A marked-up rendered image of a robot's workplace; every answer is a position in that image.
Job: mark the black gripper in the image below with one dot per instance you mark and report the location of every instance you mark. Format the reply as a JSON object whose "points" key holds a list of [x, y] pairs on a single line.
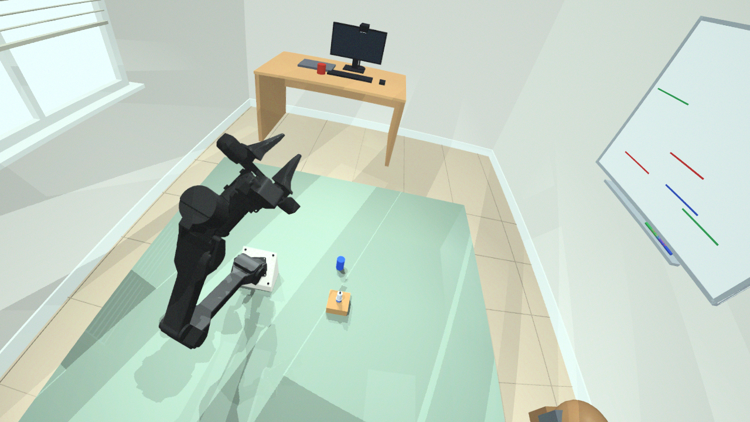
{"points": [[244, 155]]}

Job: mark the tan rectangular block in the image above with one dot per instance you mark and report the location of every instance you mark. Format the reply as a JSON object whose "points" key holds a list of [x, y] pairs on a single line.
{"points": [[339, 308]]}

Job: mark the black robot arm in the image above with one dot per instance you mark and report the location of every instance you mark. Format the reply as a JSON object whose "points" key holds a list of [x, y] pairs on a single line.
{"points": [[200, 249]]}

